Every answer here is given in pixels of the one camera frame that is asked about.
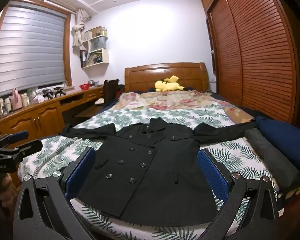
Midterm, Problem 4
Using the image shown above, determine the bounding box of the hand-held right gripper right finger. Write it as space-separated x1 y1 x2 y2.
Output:
197 149 285 240

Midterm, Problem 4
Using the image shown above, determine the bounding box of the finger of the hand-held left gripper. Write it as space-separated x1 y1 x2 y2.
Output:
0 131 29 148
0 140 43 160

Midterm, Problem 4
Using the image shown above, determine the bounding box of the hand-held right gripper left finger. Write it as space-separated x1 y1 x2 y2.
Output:
13 147 97 240

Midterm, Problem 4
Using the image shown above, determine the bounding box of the black button coat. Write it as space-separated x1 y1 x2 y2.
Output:
59 117 257 227

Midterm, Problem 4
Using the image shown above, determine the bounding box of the leaf-print bed sheet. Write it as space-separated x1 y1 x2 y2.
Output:
17 102 285 240

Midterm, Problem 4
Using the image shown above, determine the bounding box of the wooden desk cabinet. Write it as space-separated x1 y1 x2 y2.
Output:
0 85 105 155

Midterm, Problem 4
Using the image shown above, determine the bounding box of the grey folded cloth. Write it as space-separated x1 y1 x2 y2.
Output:
244 129 300 190

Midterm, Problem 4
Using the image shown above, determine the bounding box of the floral blanket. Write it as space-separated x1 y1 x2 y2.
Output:
115 90 255 124

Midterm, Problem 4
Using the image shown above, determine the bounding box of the navy folded cloth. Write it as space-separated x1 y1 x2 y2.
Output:
255 116 300 165

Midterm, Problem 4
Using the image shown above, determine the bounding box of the grey window blind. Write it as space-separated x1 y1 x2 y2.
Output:
0 0 66 93

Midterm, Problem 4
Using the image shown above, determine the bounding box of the dark wooden chair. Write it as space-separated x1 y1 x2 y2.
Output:
103 79 120 103

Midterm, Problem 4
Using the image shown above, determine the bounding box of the yellow plush toy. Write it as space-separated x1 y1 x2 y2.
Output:
154 75 185 92

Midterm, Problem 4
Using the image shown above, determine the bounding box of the stack of books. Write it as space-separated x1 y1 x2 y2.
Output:
86 51 103 65

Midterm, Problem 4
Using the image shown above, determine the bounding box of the wooden bed headboard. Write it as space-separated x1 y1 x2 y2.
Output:
124 62 208 93

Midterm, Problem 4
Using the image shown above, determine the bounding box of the beige tied curtain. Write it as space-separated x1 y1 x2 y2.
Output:
71 9 91 47

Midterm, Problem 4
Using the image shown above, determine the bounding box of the grey paper bag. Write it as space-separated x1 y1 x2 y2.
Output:
89 36 108 52

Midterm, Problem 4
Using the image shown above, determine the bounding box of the wooden louvred wardrobe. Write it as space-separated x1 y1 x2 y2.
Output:
201 0 300 125

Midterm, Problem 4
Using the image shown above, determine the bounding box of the wooden window frame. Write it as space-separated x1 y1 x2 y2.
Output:
0 0 73 98

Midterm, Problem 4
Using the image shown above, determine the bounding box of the white wall shelf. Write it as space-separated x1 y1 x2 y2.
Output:
79 26 110 68

